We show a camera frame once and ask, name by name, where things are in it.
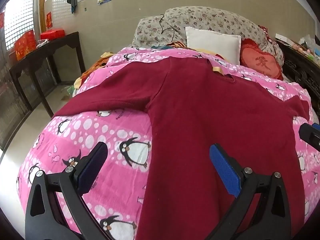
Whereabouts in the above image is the window with grille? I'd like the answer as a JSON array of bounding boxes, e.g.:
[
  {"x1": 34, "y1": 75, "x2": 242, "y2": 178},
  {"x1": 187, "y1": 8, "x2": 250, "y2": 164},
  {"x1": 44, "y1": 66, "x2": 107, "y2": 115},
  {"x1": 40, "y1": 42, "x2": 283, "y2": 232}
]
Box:
[{"x1": 0, "y1": 0, "x2": 35, "y2": 53}]

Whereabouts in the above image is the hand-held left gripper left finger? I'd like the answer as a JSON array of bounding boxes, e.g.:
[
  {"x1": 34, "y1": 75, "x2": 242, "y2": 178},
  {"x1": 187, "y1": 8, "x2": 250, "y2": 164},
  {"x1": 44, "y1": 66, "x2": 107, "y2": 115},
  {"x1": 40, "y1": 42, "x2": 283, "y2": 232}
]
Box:
[{"x1": 24, "y1": 141, "x2": 110, "y2": 240}]

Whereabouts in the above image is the dark wooden table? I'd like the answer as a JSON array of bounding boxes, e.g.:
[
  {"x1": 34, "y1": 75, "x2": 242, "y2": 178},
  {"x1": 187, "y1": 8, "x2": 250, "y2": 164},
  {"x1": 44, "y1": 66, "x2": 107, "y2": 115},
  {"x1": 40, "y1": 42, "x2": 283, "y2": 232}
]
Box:
[{"x1": 9, "y1": 31, "x2": 82, "y2": 118}]

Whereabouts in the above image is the maroon fleece sweater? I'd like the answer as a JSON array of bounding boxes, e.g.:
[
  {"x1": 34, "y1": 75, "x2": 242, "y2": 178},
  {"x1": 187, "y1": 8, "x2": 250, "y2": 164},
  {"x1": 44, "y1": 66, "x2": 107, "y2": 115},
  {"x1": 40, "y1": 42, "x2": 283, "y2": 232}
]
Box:
[{"x1": 51, "y1": 56, "x2": 310, "y2": 240}]

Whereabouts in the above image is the orange patterned cloth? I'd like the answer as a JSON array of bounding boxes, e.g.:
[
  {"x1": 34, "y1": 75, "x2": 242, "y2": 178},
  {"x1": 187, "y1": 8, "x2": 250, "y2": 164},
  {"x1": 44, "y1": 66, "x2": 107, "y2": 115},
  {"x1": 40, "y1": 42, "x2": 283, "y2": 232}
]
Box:
[{"x1": 74, "y1": 51, "x2": 115, "y2": 90}]

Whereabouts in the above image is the yellow red cartoon pillow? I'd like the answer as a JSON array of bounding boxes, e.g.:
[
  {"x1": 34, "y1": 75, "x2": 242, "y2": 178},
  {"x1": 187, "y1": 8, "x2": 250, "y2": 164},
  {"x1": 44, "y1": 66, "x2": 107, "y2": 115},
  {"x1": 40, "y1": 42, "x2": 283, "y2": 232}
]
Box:
[{"x1": 191, "y1": 47, "x2": 225, "y2": 75}]

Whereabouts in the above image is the tall red gift box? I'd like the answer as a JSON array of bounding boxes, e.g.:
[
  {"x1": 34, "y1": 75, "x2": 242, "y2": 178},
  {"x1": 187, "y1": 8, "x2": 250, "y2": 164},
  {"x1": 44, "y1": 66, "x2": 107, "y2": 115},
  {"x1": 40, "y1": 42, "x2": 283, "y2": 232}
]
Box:
[{"x1": 14, "y1": 29, "x2": 37, "y2": 61}]

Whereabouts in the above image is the pink penguin print blanket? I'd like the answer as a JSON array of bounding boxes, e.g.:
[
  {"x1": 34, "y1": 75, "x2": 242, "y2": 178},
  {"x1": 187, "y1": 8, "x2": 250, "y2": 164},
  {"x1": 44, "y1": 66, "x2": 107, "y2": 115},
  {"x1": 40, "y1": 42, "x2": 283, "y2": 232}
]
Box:
[{"x1": 16, "y1": 46, "x2": 318, "y2": 240}]

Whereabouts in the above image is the floral print pillow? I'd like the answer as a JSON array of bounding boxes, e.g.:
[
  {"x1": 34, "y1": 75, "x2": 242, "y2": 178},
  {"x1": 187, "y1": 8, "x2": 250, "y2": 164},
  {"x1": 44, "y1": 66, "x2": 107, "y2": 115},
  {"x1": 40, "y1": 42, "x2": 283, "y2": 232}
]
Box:
[{"x1": 131, "y1": 6, "x2": 284, "y2": 63}]

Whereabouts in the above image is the dark carved wooden cabinet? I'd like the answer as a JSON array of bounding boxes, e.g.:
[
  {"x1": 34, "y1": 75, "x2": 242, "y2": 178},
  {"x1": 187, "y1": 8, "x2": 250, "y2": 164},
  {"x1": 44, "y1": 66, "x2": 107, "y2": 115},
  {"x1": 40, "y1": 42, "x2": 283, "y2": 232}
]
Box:
[{"x1": 275, "y1": 39, "x2": 320, "y2": 93}]

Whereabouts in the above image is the black wire hanger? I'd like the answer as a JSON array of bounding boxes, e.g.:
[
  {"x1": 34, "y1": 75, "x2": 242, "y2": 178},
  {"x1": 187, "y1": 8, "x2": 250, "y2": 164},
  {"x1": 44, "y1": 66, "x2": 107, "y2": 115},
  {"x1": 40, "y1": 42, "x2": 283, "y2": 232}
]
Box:
[{"x1": 159, "y1": 14, "x2": 176, "y2": 42}]

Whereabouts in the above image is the white pillow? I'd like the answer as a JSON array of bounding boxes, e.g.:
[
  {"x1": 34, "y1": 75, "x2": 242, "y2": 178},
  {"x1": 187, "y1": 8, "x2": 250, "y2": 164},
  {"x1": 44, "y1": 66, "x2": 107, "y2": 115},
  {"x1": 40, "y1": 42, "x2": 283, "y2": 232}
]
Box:
[{"x1": 185, "y1": 27, "x2": 242, "y2": 62}]

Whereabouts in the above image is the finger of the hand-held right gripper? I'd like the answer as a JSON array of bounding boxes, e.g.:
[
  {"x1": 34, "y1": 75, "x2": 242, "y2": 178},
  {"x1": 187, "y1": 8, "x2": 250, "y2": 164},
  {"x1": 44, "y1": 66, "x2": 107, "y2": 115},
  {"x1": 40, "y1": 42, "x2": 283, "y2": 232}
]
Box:
[{"x1": 299, "y1": 122, "x2": 320, "y2": 153}]

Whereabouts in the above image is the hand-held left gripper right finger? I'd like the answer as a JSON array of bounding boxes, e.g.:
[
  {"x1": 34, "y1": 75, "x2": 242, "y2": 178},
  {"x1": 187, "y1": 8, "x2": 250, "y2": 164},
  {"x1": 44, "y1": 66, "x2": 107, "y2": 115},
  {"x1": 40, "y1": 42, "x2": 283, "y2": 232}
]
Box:
[{"x1": 209, "y1": 144, "x2": 299, "y2": 240}]

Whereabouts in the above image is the red heart-shaped cushion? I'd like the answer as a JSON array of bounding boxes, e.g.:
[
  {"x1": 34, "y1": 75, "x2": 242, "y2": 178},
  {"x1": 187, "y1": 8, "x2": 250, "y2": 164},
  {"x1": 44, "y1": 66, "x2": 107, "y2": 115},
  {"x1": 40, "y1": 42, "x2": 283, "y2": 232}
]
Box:
[{"x1": 239, "y1": 38, "x2": 284, "y2": 80}]

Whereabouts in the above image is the clear plastic bag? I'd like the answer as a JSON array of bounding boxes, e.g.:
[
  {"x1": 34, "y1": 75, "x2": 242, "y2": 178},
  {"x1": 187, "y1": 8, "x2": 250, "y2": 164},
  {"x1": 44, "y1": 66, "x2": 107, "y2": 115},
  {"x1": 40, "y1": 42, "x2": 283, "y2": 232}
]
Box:
[{"x1": 299, "y1": 35, "x2": 320, "y2": 57}]

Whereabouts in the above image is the flat red gift box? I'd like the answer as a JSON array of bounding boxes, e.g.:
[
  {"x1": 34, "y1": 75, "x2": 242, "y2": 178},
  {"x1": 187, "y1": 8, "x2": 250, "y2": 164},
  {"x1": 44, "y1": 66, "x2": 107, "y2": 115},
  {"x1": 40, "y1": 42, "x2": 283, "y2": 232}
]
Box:
[{"x1": 40, "y1": 28, "x2": 66, "y2": 40}]

